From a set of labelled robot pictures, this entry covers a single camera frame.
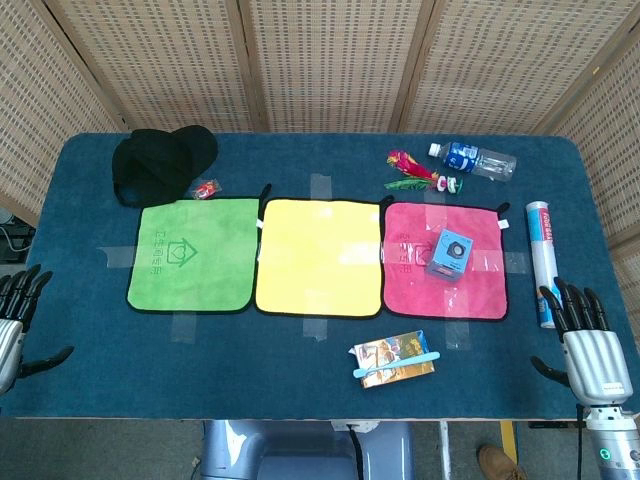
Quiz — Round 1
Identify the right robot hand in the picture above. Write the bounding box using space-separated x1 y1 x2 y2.
529 276 634 405

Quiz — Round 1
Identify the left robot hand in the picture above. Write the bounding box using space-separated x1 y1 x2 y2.
0 263 75 396

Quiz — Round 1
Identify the blue box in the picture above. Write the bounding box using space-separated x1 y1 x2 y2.
425 228 475 284

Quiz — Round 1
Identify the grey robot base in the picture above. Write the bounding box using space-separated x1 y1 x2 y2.
199 419 416 480

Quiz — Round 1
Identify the pink cloth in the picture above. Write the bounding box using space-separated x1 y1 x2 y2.
380 201 512 323

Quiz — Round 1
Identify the green cloth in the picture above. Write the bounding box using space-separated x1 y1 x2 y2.
125 183 273 316

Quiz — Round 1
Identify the yellow cloth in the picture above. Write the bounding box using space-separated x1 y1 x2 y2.
253 195 395 320

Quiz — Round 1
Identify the white blue tube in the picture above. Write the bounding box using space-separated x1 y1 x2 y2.
524 200 560 330

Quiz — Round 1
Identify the brown shoe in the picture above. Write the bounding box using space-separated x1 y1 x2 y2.
477 444 529 480

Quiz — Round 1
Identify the orange snack packet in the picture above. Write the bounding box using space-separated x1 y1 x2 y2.
348 329 437 391

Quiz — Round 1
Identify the light blue toothbrush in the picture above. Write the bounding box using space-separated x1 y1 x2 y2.
352 351 442 380

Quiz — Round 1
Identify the black cap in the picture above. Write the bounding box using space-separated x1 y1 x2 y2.
111 124 220 209

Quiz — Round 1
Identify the plastic water bottle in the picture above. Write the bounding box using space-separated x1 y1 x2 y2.
427 141 518 183

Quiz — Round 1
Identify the woven folding screen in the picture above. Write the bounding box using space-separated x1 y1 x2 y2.
0 0 640 351

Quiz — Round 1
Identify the black cable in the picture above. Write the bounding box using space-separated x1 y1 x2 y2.
345 423 365 480

